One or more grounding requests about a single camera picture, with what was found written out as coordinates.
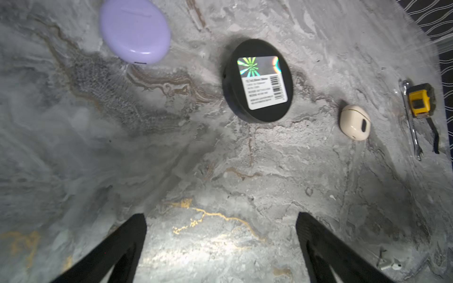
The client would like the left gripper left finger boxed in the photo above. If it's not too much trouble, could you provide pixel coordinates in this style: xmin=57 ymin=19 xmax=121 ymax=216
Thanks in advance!
xmin=53 ymin=213 xmax=147 ymax=283

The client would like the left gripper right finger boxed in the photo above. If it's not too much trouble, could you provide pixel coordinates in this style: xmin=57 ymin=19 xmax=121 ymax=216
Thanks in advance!
xmin=296 ymin=212 xmax=392 ymax=283

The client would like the white stem earbuds pair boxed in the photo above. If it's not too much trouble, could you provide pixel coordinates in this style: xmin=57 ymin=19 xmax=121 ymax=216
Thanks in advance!
xmin=376 ymin=248 xmax=402 ymax=271

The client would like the purple earbud charging case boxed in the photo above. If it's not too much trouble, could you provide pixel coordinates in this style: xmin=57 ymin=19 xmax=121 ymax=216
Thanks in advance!
xmin=99 ymin=0 xmax=171 ymax=65

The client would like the black round digital timer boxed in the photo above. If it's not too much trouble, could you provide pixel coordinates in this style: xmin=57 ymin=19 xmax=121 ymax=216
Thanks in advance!
xmin=222 ymin=39 xmax=293 ymax=124

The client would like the yellow black tape measure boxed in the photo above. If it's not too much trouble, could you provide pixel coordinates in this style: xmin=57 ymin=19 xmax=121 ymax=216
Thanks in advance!
xmin=407 ymin=83 xmax=440 ymax=154

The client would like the silver combination wrench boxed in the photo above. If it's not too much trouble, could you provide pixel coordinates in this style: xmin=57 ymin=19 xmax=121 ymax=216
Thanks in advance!
xmin=401 ymin=80 xmax=424 ymax=161

